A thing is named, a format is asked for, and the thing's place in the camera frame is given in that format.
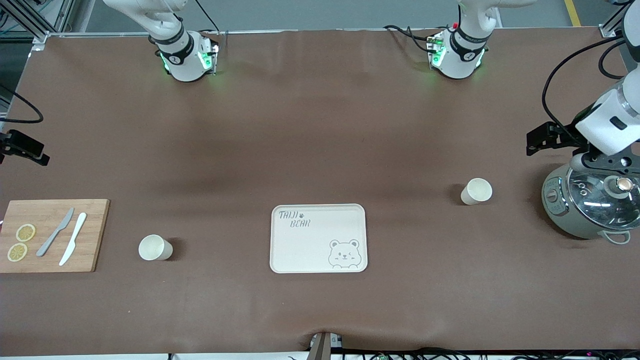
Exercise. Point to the grey plastic knife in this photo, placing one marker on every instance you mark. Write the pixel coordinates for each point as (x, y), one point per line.
(55, 233)

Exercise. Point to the brown table cover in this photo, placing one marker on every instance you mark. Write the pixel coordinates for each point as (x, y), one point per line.
(320, 130)

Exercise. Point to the aluminium frame post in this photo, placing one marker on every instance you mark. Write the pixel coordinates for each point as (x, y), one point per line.
(617, 22)
(25, 17)

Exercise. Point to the bamboo cutting board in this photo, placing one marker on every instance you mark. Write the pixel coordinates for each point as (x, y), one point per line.
(95, 235)

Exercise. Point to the lemon slice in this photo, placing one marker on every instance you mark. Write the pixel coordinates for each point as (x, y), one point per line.
(17, 252)
(25, 232)

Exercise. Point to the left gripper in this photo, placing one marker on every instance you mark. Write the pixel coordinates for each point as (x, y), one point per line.
(561, 136)

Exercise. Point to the table edge clamp mount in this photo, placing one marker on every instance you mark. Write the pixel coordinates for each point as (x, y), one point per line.
(325, 345)

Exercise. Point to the cream tray with bear print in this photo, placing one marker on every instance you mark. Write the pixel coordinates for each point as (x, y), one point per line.
(310, 245)

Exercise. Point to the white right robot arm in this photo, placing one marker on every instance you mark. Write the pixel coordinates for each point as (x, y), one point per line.
(185, 60)

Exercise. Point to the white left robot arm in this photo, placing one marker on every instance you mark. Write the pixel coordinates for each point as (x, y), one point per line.
(460, 50)

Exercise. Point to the white plastic cup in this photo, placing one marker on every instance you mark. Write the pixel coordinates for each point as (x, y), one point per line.
(477, 191)
(152, 247)

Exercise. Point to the white plastic knife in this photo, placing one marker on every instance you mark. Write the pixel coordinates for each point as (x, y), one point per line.
(74, 237)

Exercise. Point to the glass pot lid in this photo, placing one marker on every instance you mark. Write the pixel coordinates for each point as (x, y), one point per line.
(600, 200)

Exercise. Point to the grey-green cooking pot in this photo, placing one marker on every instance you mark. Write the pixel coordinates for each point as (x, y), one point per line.
(562, 210)

